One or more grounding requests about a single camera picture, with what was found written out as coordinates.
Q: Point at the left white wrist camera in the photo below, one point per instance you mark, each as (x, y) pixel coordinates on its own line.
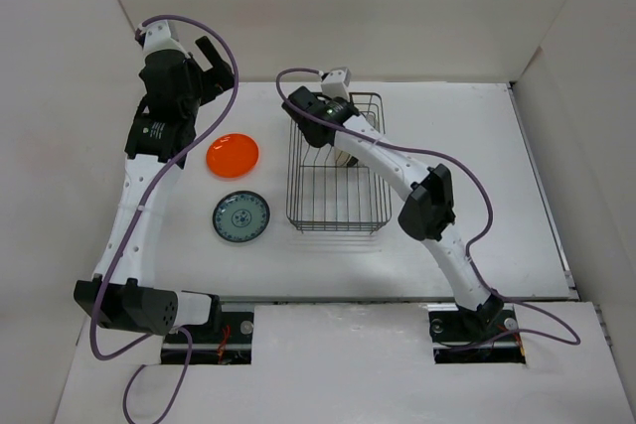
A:
(158, 36)

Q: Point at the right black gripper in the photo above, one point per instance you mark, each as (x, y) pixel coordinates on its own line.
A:
(326, 101)

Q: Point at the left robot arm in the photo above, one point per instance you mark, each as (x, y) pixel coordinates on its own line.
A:
(121, 294)

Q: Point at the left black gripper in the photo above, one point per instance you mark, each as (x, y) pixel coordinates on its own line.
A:
(218, 78)

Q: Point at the cream floral plate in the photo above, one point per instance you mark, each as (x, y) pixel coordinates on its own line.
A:
(343, 159)

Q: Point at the orange plate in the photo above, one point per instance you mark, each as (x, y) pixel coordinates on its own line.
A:
(232, 156)

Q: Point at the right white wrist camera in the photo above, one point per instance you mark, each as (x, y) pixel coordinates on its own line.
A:
(335, 83)

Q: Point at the grey wire dish rack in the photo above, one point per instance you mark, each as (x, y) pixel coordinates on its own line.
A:
(321, 197)

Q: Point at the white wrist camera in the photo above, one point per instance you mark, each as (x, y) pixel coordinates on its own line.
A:
(158, 36)
(335, 83)

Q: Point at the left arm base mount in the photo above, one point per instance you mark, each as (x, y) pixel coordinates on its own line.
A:
(229, 341)

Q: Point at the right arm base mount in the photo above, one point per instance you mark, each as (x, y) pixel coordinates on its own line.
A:
(454, 343)

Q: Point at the blue patterned plate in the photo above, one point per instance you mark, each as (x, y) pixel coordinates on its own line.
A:
(240, 217)

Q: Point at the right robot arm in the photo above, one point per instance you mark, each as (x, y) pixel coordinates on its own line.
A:
(427, 214)

